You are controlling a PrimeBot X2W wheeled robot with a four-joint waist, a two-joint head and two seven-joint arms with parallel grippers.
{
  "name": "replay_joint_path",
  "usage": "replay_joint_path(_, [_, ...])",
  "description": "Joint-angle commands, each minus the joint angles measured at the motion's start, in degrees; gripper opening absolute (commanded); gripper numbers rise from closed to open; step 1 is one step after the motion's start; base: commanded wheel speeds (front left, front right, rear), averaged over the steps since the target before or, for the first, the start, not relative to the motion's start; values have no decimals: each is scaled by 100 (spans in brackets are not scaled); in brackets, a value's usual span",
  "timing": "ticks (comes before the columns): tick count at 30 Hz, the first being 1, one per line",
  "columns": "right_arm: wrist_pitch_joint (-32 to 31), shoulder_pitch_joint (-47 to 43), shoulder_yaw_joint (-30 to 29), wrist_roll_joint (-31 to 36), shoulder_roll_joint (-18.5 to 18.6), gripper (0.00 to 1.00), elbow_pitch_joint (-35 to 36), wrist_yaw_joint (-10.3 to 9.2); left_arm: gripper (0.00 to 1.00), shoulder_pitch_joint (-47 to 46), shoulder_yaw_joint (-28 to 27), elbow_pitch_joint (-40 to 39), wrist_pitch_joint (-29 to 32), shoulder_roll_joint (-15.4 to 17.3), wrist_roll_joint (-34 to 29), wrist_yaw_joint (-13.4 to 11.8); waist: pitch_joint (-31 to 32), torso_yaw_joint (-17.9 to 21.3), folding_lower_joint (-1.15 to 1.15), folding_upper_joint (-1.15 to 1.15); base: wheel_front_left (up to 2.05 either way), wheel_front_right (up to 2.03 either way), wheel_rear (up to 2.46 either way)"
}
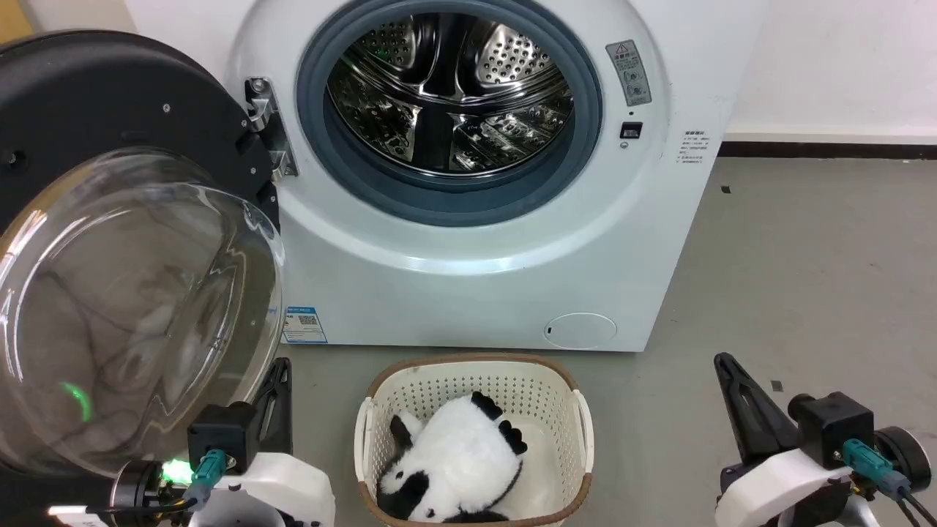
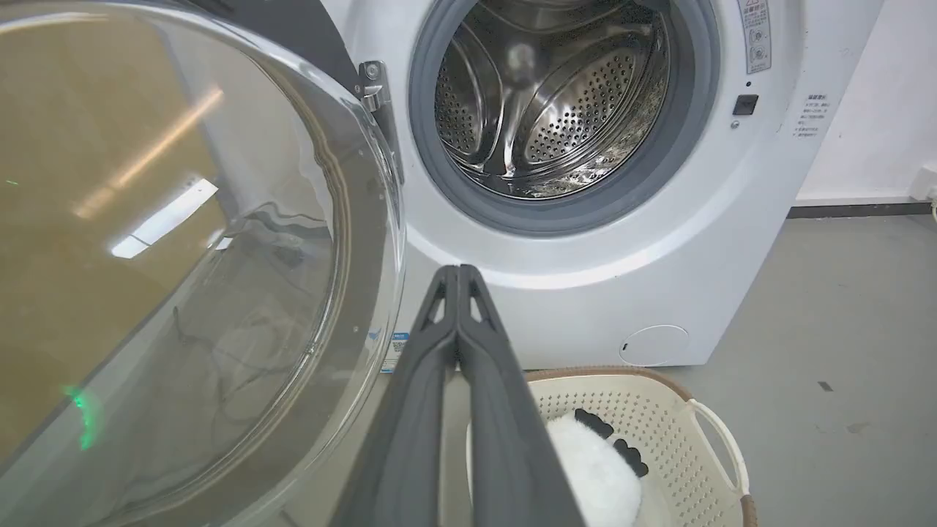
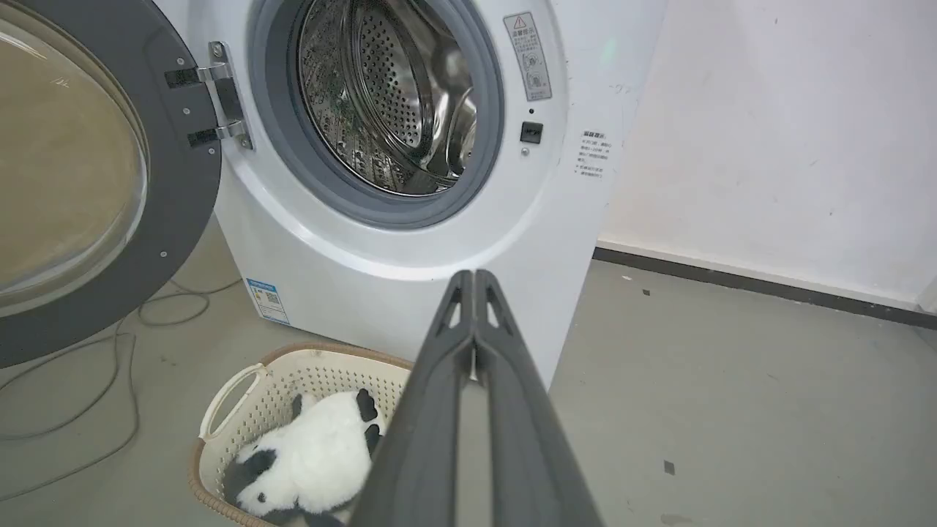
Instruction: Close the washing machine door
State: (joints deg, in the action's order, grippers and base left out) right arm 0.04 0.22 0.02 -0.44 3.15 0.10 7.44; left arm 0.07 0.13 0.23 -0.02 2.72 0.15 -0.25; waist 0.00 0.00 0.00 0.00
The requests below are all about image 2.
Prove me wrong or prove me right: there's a cream perforated laundry basket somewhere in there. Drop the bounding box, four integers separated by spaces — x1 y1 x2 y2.
466 366 758 527

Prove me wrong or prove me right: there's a white and black plush toy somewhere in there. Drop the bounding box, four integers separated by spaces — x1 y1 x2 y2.
545 408 651 527

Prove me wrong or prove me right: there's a round glass washing machine door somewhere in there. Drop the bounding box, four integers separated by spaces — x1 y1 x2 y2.
0 0 408 527

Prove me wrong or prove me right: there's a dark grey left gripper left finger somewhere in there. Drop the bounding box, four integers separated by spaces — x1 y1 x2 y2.
328 265 460 527

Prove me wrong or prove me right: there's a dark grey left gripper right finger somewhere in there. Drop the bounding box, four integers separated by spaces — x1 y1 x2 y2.
458 264 586 527

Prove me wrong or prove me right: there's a white wall socket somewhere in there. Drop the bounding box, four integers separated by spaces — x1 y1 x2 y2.
910 162 937 203

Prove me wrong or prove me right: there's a white front-load washing machine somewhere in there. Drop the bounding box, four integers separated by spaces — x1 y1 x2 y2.
320 0 885 375

